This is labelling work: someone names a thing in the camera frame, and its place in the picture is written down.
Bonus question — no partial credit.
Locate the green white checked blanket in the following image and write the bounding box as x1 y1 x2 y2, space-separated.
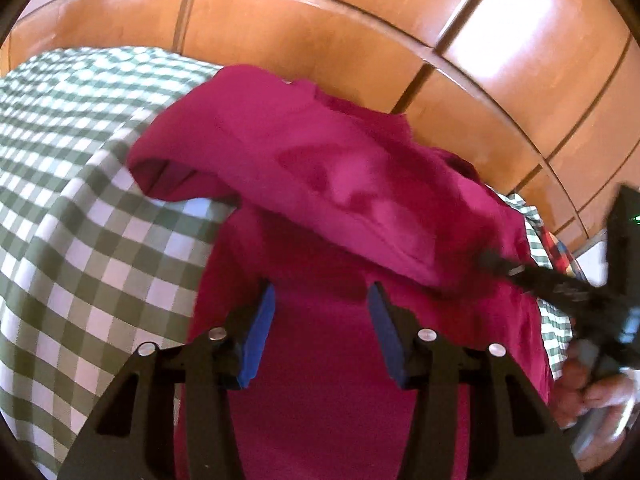
0 46 591 476

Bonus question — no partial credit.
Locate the magenta small garment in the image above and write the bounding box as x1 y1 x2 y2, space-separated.
126 63 555 480

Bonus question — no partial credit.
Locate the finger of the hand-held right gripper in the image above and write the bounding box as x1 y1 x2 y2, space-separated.
476 252 618 313

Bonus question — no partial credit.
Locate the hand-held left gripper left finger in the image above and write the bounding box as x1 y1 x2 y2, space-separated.
57 282 277 480

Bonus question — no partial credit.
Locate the multicolour plaid cloth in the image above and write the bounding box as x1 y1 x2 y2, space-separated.
542 227 590 283

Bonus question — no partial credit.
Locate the wooden headboard panel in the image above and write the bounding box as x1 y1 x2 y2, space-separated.
7 0 640 253

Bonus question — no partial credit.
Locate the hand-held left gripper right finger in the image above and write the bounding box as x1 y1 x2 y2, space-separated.
367 280 584 480

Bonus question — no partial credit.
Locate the person's right hand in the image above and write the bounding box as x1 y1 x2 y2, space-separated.
554 339 640 476

